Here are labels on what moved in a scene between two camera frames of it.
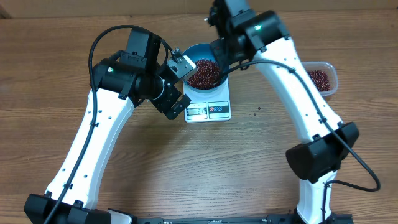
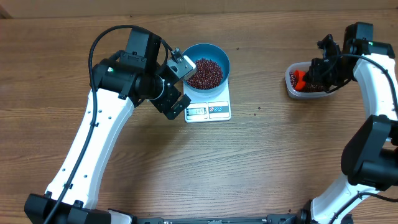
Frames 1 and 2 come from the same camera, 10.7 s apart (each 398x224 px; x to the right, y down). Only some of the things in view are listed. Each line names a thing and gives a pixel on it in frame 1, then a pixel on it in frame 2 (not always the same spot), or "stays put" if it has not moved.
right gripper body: (219, 58) to (321, 73)
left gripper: (165, 106) stays put
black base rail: (290, 218) stays put
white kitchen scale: (208, 107) stays put
